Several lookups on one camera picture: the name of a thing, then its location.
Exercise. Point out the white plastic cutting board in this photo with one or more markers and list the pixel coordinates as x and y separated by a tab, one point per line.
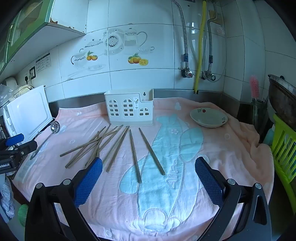
26	111

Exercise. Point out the group of wooden chopsticks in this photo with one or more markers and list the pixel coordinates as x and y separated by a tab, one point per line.
135	157

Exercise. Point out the teaware and oranges wall decal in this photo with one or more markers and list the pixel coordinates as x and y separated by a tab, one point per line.
114	41

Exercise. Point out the metal slotted skimmer spoon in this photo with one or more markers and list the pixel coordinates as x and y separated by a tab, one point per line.
55	127

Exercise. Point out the green wall cabinet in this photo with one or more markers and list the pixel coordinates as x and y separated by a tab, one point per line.
25	25

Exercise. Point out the glass jar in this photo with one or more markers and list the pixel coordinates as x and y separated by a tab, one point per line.
259	113

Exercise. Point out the pink bottle brush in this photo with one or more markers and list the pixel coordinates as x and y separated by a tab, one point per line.
254	87

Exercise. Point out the white mesh cloth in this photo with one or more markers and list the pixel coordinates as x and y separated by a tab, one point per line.
5	199

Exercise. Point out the teal and white bottle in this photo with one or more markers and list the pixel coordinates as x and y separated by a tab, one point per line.
269	137

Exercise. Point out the water valve with red knob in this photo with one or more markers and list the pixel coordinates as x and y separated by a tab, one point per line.
187	73

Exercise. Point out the pink towel with blue print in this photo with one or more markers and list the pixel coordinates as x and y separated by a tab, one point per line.
161	185

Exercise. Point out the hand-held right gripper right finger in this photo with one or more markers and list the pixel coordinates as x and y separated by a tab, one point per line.
208	183

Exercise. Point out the white floral ceramic bowl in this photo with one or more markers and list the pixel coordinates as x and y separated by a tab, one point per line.
208	117

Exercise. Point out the white plastic utensil holder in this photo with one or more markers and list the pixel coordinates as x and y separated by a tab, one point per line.
128	109

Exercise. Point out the dark metal wok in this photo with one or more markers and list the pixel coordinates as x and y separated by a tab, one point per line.
282	99

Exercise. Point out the metal water valve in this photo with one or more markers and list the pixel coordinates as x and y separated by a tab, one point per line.
211	76

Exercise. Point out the green plastic rack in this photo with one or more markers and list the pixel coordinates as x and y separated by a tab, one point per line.
284	148

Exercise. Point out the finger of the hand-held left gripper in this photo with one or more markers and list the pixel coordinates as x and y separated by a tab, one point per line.
14	140
26	147

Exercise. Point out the wall power socket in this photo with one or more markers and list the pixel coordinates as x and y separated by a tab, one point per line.
32	72

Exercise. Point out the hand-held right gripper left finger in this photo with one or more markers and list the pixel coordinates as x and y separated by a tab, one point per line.
89	183

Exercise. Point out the white wall label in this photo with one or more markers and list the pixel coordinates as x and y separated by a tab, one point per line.
43	62

